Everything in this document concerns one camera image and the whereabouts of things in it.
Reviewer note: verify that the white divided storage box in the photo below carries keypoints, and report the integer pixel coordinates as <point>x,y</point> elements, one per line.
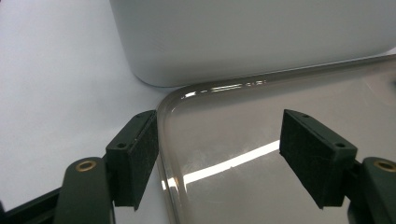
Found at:
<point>249,37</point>

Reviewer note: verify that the translucent grey box lid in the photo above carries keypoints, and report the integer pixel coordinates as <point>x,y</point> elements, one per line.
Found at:
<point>233,124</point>

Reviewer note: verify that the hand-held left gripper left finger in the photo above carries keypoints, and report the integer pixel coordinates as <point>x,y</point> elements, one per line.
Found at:
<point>134,161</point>

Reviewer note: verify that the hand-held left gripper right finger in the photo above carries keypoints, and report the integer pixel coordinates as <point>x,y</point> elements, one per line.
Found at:
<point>314,158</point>

